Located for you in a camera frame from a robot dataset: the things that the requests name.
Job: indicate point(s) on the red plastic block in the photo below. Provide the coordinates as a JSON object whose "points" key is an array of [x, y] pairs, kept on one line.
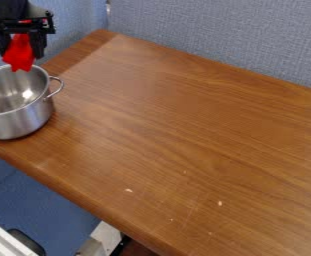
{"points": [[20, 54]]}

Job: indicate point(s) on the metal pot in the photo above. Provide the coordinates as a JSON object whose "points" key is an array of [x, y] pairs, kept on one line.
{"points": [[26, 100]]}

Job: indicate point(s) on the white table leg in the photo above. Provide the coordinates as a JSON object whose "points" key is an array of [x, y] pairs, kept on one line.
{"points": [[102, 242]]}

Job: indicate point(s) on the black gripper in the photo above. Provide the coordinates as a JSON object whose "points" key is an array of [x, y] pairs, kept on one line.
{"points": [[24, 17]]}

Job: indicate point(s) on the white appliance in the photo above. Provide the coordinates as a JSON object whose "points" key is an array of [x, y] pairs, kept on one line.
{"points": [[12, 247]]}

